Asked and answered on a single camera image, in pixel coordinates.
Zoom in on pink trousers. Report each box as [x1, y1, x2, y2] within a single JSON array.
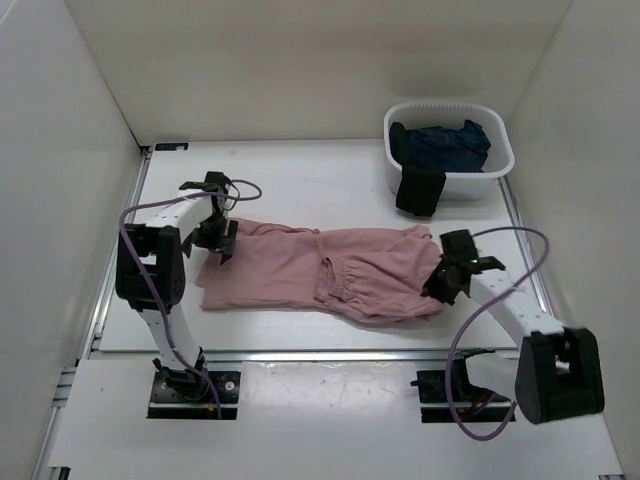
[[196, 219, 444, 325]]

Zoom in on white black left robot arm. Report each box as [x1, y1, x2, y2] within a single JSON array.
[[115, 171, 239, 404]]

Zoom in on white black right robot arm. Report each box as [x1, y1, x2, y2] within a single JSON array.
[[422, 230, 605, 426]]

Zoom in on white plastic basin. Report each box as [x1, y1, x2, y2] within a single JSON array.
[[383, 100, 515, 201]]

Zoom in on black garment over basin edge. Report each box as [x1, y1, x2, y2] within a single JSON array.
[[389, 122, 446, 217]]

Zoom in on dark blue garment in basin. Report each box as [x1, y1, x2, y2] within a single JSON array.
[[409, 120, 492, 173]]

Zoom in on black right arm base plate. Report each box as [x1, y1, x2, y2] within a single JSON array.
[[410, 370, 511, 424]]

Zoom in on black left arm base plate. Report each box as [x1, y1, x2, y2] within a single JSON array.
[[147, 370, 241, 421]]

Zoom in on aluminium table frame rail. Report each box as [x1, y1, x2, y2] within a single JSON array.
[[38, 140, 622, 479]]

